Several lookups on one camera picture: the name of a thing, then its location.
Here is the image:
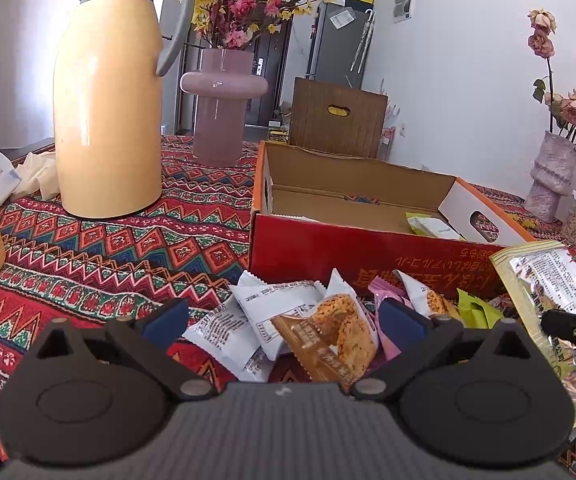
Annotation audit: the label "patterned tablecloth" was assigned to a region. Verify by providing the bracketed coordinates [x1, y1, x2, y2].
[0, 132, 576, 480]

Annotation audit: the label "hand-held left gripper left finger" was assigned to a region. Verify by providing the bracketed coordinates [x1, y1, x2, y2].
[28, 299, 217, 401]

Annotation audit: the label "white umbrella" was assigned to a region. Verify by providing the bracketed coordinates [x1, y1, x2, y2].
[350, 9, 375, 73]

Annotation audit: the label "yellow silver snack packet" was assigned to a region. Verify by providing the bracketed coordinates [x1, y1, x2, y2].
[489, 240, 576, 428]

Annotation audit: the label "yellow thermos jug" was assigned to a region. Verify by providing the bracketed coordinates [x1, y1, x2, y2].
[52, 0, 196, 219]

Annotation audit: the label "dark door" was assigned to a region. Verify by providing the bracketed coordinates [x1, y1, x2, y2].
[240, 20, 294, 128]

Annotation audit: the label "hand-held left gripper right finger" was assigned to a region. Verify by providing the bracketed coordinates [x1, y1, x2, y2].
[350, 297, 538, 402]

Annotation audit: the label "dried pink roses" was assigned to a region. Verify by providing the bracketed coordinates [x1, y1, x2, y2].
[527, 9, 576, 148]

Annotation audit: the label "pink vase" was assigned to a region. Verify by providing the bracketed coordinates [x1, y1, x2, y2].
[180, 48, 269, 165]

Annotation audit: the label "pink and yellow flower branches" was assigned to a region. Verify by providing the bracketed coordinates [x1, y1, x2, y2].
[165, 0, 426, 52]

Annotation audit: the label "textured pale vase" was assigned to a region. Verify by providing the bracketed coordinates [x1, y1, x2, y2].
[524, 131, 576, 223]

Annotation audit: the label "green white snack packet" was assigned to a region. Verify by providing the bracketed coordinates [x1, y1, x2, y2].
[405, 211, 466, 241]

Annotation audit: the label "wooden chair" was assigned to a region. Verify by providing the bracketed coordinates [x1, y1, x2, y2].
[288, 77, 389, 161]

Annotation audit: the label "white tissue paper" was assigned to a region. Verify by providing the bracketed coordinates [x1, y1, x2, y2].
[13, 151, 61, 201]

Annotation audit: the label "white cookie packet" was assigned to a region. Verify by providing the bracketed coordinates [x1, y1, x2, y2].
[399, 270, 464, 321]

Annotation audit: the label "red cardboard box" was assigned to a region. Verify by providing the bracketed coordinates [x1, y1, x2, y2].
[248, 141, 539, 301]

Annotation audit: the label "brown cookie packet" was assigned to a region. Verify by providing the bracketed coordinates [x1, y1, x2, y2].
[270, 268, 380, 386]

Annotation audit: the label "grey refrigerator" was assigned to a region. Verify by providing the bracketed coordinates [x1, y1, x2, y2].
[305, 0, 376, 91]

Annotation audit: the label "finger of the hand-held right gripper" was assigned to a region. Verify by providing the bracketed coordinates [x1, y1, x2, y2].
[540, 309, 576, 365]

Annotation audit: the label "pink snack packet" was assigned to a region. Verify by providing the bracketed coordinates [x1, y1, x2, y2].
[368, 275, 419, 361]

